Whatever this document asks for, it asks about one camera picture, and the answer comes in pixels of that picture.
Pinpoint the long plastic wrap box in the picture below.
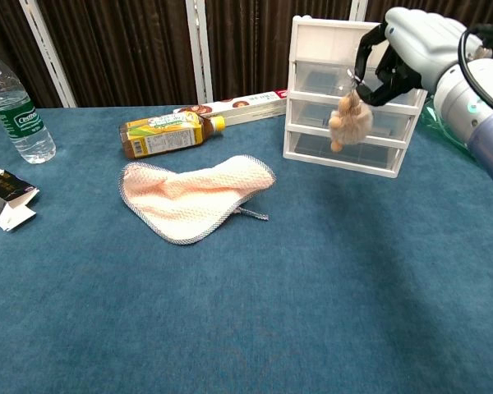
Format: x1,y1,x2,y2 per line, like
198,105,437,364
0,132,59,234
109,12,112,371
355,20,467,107
172,89,288,127

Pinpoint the white drawer organizer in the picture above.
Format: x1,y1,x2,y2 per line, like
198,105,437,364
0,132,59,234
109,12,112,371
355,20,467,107
282,15,429,179

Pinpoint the small tan plush keychain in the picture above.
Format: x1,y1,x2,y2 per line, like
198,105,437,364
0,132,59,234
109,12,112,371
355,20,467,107
327,69,375,153

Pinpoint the blue felt table cover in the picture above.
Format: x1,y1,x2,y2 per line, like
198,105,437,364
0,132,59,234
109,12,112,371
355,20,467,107
0,104,493,394

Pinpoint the green spray bottle black trigger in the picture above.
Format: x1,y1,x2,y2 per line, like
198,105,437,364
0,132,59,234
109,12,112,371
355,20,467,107
418,100,481,159

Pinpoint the pink dishcloth grey edge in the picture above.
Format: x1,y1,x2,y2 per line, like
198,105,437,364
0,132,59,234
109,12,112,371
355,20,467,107
118,154,277,246

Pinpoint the white partition post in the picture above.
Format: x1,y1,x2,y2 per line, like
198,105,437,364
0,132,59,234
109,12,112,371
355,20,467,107
18,0,78,108
348,0,371,24
186,0,214,104

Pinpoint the tea bottle yellow label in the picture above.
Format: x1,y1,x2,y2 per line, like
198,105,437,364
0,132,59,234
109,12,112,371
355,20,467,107
118,111,226,160

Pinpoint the clear water bottle green label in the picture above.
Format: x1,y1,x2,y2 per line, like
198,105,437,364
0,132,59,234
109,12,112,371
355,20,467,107
0,39,58,165

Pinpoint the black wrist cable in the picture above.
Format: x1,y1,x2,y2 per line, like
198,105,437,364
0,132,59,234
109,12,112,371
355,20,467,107
458,23,493,120

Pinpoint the black and white right hand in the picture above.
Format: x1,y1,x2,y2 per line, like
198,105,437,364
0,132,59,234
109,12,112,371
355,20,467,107
352,7,473,108

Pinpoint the black and white small carton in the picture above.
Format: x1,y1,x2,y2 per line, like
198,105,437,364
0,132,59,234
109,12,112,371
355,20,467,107
0,166,41,232

